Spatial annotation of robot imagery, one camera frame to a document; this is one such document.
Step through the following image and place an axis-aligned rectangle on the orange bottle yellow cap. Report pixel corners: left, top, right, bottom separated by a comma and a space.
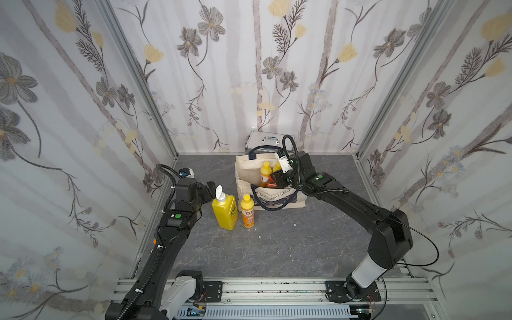
241, 194, 255, 229
272, 161, 281, 172
260, 161, 273, 187

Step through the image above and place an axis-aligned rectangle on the large yellow soap bottle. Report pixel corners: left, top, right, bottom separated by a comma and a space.
212, 185, 239, 231

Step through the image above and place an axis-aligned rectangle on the green bottle red cap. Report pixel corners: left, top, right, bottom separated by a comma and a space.
266, 177, 277, 188

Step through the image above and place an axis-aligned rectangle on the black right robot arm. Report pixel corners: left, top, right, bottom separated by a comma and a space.
275, 135, 413, 303

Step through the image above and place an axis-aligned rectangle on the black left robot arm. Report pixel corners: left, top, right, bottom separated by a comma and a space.
105, 163, 215, 319

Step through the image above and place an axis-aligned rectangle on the cream canvas shopping bag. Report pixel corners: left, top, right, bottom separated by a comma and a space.
235, 147, 307, 211

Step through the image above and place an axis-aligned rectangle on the silver metal case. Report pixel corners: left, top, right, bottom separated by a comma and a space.
245, 131, 285, 153

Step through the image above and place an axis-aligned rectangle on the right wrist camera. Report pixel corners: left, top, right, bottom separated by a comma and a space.
275, 149, 292, 173

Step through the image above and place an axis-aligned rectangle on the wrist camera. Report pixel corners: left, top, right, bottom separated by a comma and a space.
275, 149, 292, 173
178, 167, 195, 178

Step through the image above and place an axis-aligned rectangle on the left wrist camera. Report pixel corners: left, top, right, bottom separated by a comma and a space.
178, 167, 195, 178

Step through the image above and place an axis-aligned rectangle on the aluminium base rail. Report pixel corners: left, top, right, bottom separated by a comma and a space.
112, 275, 447, 319

